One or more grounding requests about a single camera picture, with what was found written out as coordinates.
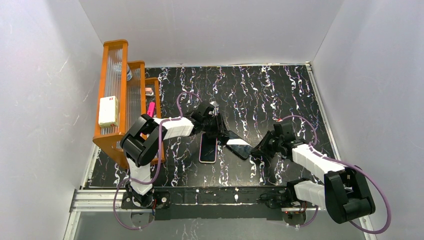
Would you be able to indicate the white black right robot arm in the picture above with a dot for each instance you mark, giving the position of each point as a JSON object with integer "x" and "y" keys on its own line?
{"x": 344, "y": 192}

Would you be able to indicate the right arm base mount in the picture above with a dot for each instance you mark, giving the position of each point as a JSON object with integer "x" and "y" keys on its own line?
{"x": 294, "y": 211}

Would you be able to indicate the white box with red label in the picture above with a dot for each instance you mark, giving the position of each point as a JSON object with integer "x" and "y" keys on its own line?
{"x": 108, "y": 112}

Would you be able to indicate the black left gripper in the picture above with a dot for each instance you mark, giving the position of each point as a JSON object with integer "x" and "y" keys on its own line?
{"x": 218, "y": 124}

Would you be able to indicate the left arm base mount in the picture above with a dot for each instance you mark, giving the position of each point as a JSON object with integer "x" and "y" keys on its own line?
{"x": 143, "y": 208}

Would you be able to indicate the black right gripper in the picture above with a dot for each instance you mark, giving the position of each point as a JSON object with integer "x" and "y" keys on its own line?
{"x": 269, "y": 145}

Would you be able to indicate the orange wooden shelf rack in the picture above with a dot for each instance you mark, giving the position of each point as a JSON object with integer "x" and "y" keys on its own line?
{"x": 124, "y": 94}

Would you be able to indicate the pink tool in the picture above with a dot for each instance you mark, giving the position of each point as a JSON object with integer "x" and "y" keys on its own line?
{"x": 151, "y": 109}

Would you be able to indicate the white blue patterned cup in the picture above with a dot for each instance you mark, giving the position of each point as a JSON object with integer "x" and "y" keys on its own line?
{"x": 129, "y": 74}

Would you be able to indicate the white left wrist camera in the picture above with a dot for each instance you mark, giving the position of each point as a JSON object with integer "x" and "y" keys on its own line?
{"x": 215, "y": 106}

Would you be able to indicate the purple-edged smartphone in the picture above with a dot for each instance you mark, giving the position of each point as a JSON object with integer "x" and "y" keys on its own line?
{"x": 208, "y": 149}

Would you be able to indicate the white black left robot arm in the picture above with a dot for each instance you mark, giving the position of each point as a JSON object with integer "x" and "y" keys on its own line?
{"x": 144, "y": 141}

